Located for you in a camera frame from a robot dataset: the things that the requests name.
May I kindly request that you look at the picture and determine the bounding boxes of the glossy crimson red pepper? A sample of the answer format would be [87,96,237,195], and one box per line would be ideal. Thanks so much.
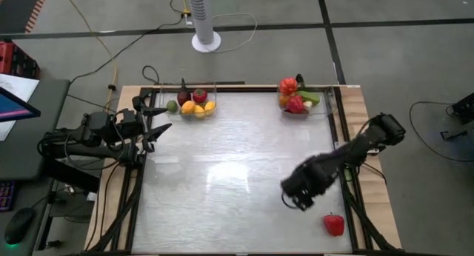
[285,95,306,115]

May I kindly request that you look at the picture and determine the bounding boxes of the clear plastic basket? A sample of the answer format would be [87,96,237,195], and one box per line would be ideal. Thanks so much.
[276,84,331,120]
[158,81,218,121]

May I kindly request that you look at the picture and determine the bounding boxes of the black device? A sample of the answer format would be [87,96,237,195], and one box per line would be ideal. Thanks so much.
[439,92,474,142]

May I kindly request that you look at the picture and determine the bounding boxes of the black aluminium table frame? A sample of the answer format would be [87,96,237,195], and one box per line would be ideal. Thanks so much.
[79,81,404,256]

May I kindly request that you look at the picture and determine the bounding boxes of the red bell pepper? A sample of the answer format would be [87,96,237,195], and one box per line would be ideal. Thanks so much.
[322,212,346,238]

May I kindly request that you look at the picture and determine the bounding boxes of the dark grey desk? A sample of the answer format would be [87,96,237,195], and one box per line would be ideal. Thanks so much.
[0,77,71,182]

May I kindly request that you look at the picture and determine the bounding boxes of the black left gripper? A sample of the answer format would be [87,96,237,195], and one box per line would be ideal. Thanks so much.
[117,106,173,154]

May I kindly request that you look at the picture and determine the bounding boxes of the red crate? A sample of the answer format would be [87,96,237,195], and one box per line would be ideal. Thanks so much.
[0,40,41,80]

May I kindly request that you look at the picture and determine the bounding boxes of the small red fruit green stem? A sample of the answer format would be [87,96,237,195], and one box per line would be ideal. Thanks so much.
[192,88,209,104]

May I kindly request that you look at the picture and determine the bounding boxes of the black keyboard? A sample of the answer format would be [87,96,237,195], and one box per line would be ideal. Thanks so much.
[0,180,19,213]

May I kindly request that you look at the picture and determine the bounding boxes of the black computer mouse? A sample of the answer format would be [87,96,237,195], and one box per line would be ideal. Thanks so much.
[4,206,36,246]

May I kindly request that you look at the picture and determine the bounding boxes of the wooden table board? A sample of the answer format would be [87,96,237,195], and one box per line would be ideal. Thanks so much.
[84,84,404,252]

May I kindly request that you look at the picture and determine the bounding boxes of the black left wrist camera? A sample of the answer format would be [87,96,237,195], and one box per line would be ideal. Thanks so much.
[121,107,140,127]

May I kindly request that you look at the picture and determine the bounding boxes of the large orange mango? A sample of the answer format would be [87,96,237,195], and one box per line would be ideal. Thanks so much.
[180,100,197,115]

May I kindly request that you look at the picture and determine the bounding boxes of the dark purple eggplant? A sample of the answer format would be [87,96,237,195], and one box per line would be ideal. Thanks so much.
[176,89,193,107]

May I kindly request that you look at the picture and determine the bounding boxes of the yellow cable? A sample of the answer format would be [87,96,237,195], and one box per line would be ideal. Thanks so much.
[60,0,119,104]

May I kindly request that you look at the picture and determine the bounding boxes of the black mat orange edge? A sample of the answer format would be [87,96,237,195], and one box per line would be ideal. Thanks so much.
[0,0,50,35]

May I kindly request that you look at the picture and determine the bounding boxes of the black framed screen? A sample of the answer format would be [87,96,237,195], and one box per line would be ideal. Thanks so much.
[0,86,42,124]

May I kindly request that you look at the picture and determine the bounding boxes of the green cucumber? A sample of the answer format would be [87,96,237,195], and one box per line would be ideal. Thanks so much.
[297,90,321,105]

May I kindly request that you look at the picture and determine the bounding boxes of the white cable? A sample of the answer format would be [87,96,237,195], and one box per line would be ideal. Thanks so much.
[205,13,258,54]

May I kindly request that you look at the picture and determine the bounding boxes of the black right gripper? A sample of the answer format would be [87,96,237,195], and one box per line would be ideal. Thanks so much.
[280,155,340,212]

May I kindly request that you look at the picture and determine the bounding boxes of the looped black cable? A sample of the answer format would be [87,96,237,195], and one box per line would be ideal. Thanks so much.
[141,64,161,86]

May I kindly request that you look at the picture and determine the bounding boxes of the white tower fan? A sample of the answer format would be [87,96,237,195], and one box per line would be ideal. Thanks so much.
[186,0,223,54]

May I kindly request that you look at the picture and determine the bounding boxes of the long black cable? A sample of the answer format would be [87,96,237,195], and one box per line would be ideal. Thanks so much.
[67,0,186,87]

